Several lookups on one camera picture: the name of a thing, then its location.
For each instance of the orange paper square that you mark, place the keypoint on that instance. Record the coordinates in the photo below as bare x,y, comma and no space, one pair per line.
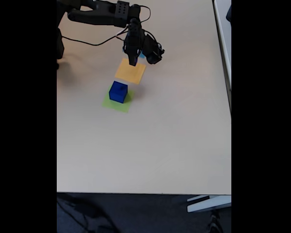
131,72

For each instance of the blue paper square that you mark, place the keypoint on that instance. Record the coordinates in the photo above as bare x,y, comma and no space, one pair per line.
142,55

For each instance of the dark object on side table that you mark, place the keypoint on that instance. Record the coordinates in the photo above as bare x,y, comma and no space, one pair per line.
229,13

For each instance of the green paper square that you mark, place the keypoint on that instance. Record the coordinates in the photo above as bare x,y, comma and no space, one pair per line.
121,108

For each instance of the black camera box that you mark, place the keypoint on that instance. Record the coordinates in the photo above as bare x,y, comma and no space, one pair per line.
152,49

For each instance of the white side table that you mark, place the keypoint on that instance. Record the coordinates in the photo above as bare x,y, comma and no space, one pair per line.
224,36

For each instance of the white table foot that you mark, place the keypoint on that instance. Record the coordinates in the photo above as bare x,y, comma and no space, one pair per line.
208,204

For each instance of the large blue cube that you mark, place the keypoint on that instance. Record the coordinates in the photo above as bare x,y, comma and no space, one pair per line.
116,95

